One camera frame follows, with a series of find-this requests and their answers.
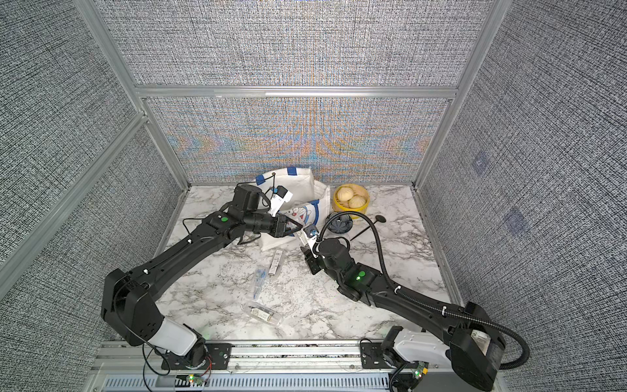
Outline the gold label compass case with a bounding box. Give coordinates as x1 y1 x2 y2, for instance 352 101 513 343
297 226 317 248
243 302 282 326

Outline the blue compass clear case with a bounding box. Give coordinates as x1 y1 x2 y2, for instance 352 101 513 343
252 268 268 301

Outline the blue patterned ceramic bowl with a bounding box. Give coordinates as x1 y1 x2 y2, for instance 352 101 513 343
326 212 354 235

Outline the white Doraemon canvas bag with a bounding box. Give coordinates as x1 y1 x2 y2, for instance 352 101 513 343
252 167 331 230

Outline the black corrugated cable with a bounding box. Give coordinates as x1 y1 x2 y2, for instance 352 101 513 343
315 211 531 369

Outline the black spoon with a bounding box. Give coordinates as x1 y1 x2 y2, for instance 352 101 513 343
351 215 387 240

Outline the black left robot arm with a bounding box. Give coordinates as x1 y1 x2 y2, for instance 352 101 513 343
101 184 303 369

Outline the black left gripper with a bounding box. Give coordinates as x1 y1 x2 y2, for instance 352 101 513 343
243 212 303 238

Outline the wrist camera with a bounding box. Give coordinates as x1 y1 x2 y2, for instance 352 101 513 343
269 186 293 217
301 224 318 250

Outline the beige bun left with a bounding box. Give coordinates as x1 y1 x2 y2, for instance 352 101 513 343
336 186 354 203

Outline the beige bun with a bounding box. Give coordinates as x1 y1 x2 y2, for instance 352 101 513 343
336 186 354 203
348 194 367 209

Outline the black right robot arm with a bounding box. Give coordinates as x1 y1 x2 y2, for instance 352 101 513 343
300 238 506 391

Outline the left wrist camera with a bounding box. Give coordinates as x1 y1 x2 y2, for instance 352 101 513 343
269 186 293 217

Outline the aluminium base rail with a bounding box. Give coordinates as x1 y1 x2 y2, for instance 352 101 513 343
87 340 501 392

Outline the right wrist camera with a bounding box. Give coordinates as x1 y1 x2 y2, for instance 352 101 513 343
301 224 318 250

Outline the yellow bowl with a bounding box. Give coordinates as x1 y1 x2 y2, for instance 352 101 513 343
331 184 371 213

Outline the beige bun right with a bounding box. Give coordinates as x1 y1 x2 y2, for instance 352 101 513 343
348 194 367 209

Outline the compass case white label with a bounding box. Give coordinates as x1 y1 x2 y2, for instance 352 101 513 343
269 249 285 276

